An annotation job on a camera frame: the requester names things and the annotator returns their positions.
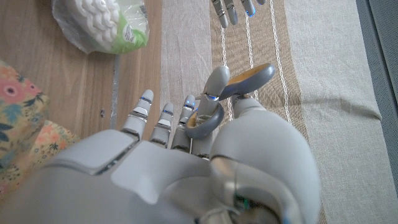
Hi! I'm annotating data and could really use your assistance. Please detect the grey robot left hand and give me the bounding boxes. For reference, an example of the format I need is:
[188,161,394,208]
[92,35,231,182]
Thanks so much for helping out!
[211,0,268,29]

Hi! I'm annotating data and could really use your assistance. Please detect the orange handled scissors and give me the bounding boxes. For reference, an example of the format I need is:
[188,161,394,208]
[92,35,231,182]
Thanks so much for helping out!
[185,63,276,140]

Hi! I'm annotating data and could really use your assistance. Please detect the beige striped curtain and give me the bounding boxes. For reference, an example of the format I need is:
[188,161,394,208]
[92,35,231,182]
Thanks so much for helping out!
[160,0,398,224]

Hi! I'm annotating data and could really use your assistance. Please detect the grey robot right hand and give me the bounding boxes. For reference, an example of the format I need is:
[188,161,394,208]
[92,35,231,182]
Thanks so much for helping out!
[0,65,322,224]

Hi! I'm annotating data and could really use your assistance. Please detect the bag of white candies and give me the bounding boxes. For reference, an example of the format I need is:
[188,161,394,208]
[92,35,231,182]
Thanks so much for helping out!
[51,0,150,55]

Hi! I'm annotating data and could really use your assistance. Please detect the floral patterned cloth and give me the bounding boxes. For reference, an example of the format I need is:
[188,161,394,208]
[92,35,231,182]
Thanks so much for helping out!
[0,58,81,200]

